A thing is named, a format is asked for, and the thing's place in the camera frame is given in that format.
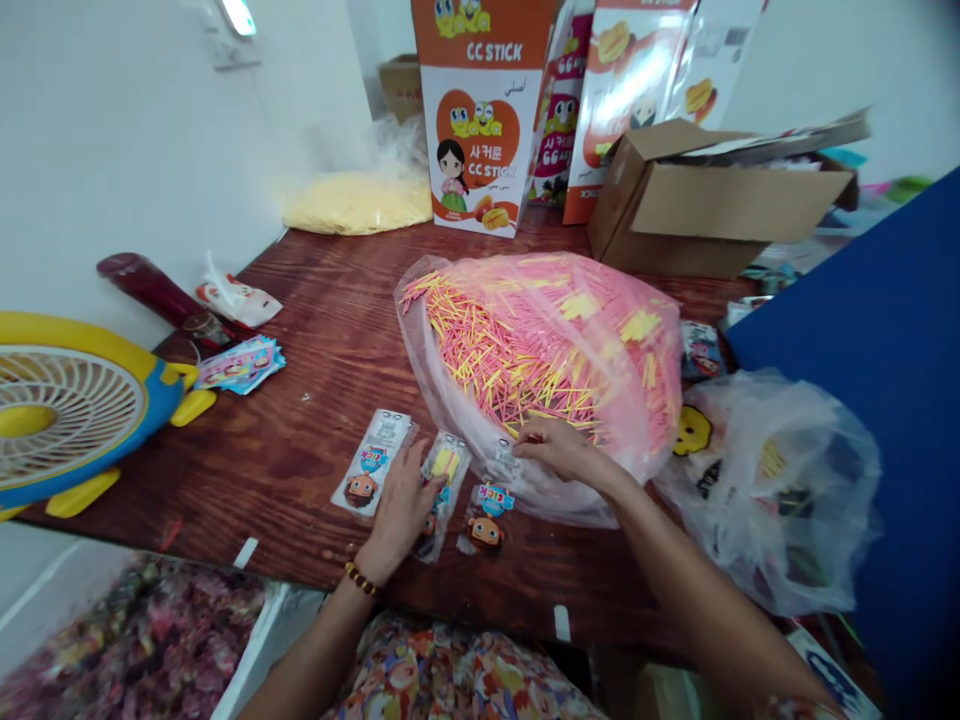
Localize person's left hand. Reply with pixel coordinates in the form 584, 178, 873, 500
356, 439, 451, 591

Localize person's right hand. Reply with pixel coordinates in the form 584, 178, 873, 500
511, 416, 636, 501

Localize person's right fingers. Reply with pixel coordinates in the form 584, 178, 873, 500
511, 418, 560, 465

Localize person's left fingers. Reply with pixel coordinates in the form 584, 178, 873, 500
389, 439, 451, 511

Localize clear packet with yellow sticks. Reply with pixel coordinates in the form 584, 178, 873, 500
413, 431, 473, 565

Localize empty cartoon printed packet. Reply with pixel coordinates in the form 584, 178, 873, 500
330, 408, 420, 520
457, 436, 526, 559

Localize bag of pink yellow sticks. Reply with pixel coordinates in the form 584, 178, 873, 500
393, 251, 685, 530

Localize small cartoon packet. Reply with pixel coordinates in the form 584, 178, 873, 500
679, 320, 728, 385

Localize pile of flat cartoon packets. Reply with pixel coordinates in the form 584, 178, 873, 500
194, 335, 289, 397

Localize person's body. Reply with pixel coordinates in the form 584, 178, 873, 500
328, 610, 605, 720

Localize red white tissue packet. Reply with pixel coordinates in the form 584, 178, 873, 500
195, 251, 285, 330

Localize clear plastic bag of packets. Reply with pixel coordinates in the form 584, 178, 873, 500
650, 366, 884, 618

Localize open brown cardboard box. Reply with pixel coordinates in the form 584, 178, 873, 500
587, 108, 875, 281

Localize dark red bottle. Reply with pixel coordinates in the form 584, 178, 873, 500
96, 252, 232, 352

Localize pink white cartoon carton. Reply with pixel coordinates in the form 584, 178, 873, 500
527, 0, 595, 208

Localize orange white cartoon carton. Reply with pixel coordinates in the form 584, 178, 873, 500
410, 0, 565, 240

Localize box of filled packets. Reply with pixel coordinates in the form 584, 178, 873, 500
0, 553, 290, 720

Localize blue panel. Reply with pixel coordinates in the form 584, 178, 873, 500
725, 164, 960, 720

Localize yellow blue table fan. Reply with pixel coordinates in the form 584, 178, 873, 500
0, 311, 220, 523

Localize small brown cardboard box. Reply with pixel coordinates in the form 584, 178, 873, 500
377, 53, 424, 126

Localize white blue printed carton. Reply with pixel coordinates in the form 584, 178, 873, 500
785, 628, 885, 720

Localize large orange white flat carton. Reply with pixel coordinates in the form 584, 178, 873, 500
562, 0, 754, 226

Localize white wall socket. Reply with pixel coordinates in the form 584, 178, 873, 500
196, 0, 264, 73

